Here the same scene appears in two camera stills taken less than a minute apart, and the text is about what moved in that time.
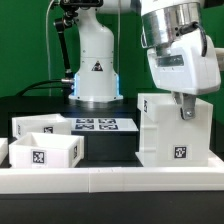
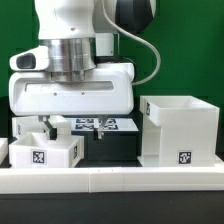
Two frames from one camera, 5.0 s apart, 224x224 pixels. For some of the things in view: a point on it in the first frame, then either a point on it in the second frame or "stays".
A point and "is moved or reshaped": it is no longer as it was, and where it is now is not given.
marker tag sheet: (80, 124) stays
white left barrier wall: (4, 149) stays
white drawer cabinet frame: (168, 140) is moved or reshaped
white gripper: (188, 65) → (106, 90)
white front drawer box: (35, 150) stays
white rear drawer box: (43, 123) stays
